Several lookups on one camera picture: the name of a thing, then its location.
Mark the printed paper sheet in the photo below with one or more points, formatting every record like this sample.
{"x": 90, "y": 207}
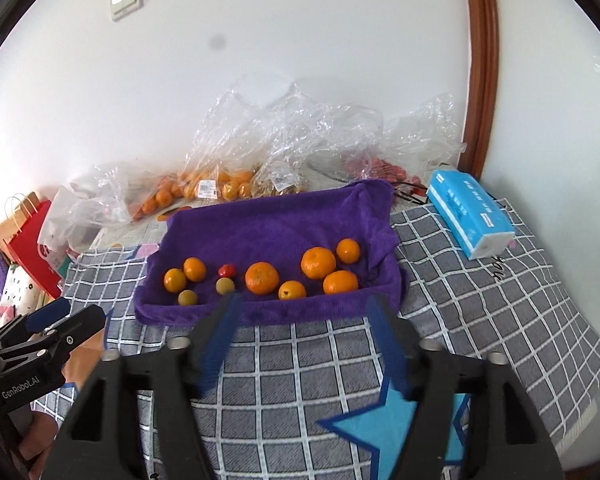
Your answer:
{"x": 125, "y": 232}

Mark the red paper shopping bag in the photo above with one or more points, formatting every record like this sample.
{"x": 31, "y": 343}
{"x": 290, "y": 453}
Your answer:
{"x": 30, "y": 255}

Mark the blue tissue pack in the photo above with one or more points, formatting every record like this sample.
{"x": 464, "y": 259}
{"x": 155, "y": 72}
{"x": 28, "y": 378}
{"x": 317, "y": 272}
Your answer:
{"x": 470, "y": 210}

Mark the small olive-green fruit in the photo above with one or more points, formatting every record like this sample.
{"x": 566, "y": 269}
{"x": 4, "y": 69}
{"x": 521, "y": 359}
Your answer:
{"x": 225, "y": 286}
{"x": 187, "y": 297}

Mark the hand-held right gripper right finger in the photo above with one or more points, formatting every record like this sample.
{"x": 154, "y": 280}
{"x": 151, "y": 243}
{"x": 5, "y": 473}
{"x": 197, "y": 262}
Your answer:
{"x": 392, "y": 345}

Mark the clear bag of red fruits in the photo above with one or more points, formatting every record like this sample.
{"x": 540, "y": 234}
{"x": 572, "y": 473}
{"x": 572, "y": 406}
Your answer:
{"x": 420, "y": 135}

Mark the clear bag of labelled oranges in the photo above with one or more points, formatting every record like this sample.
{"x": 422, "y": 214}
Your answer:
{"x": 230, "y": 185}

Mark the clear bag of mandarins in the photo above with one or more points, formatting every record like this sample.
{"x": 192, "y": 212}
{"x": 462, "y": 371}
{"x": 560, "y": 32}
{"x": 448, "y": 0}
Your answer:
{"x": 155, "y": 195}

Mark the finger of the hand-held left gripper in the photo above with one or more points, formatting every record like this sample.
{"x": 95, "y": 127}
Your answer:
{"x": 80, "y": 327}
{"x": 47, "y": 314}

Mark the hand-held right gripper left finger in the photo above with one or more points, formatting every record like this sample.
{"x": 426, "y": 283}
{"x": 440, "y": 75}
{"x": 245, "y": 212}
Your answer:
{"x": 215, "y": 350}

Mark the white plastic bag red print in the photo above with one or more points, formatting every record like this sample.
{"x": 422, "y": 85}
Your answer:
{"x": 70, "y": 220}

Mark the purple towel-lined tray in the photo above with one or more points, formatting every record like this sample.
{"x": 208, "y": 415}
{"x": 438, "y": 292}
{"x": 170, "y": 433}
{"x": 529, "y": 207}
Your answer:
{"x": 260, "y": 225}

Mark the brown wooden door frame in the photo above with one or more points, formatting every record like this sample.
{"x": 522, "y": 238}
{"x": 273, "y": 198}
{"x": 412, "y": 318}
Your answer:
{"x": 480, "y": 60}

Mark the white dotted pillow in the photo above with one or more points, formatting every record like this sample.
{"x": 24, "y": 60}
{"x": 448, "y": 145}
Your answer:
{"x": 22, "y": 285}

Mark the person's left hand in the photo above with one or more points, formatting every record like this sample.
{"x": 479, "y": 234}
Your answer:
{"x": 40, "y": 435}

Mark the clear bag of brownish fruits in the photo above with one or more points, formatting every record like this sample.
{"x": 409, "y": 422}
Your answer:
{"x": 290, "y": 180}

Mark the large spotted orange mandarin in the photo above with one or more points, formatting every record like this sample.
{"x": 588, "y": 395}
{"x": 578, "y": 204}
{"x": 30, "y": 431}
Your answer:
{"x": 261, "y": 277}

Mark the red cherry tomato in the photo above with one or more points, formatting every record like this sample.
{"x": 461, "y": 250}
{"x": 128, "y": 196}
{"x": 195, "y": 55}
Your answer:
{"x": 226, "y": 270}

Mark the grey plaid star blanket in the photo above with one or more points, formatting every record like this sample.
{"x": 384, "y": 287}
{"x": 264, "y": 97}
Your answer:
{"x": 480, "y": 310}

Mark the white wall light switch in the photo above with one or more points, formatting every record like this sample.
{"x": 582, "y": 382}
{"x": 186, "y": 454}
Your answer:
{"x": 126, "y": 0}

